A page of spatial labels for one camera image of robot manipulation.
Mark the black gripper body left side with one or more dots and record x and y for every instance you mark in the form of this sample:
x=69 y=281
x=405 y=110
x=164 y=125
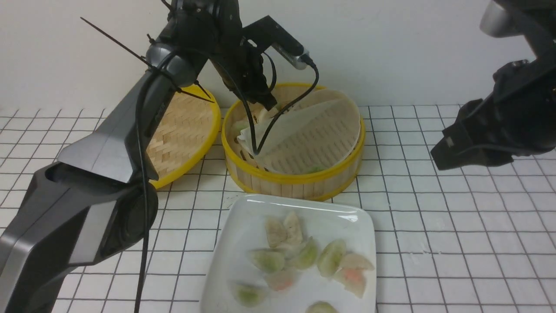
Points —
x=240 y=67

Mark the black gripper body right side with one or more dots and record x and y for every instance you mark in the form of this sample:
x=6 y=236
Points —
x=517 y=119

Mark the white perforated steamer liner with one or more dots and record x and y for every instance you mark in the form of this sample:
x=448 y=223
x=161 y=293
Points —
x=317 y=133

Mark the yellow rimmed bamboo steamer basket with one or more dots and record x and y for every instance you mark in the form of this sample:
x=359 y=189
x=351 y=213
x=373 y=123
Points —
x=317 y=186

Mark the green dumpling from steamer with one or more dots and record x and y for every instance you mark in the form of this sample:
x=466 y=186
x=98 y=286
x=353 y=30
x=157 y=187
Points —
x=329 y=260

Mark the green dumpling plate bottom edge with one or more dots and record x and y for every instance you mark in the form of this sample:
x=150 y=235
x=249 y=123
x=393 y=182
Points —
x=321 y=307

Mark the black grey robot arm left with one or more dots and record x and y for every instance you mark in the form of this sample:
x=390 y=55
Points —
x=96 y=200

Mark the beige dumpling on plate left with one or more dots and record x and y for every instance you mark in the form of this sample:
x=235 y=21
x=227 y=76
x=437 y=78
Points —
x=276 y=234

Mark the beige dumpling on plate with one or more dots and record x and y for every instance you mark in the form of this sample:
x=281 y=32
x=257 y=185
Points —
x=294 y=234
x=276 y=234

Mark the beige dumpling on plate right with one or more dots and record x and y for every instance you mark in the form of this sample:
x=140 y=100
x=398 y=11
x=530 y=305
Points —
x=294 y=234

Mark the white square plate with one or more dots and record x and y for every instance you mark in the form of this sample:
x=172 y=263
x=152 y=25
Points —
x=245 y=231

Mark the green dumpling plate centre left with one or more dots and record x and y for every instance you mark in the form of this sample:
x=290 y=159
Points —
x=267 y=261

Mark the green dumpling plate centre right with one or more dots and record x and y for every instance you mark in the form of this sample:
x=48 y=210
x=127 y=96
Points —
x=305 y=256

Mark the pink dumpling plate centre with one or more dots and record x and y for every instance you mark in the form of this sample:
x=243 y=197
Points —
x=281 y=280

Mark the green dumpling plate bottom left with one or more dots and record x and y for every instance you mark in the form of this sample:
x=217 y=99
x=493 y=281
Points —
x=248 y=295

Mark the beige dumpling in steamer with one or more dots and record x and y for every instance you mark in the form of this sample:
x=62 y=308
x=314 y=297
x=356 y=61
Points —
x=264 y=114

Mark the yellow rimmed bamboo steamer lid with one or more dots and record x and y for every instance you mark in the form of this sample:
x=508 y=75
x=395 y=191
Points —
x=185 y=134

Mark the pale pink dumpling right upper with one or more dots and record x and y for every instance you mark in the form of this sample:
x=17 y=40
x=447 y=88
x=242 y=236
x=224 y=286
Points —
x=356 y=261

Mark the orange pink dumpling right lower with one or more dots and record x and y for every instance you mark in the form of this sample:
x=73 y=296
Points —
x=353 y=280

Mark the black silver wrist camera left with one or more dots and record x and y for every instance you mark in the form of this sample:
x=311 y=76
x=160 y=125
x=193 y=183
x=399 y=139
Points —
x=266 y=32

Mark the black cable tie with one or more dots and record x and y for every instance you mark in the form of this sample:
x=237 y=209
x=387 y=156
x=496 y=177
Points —
x=139 y=56

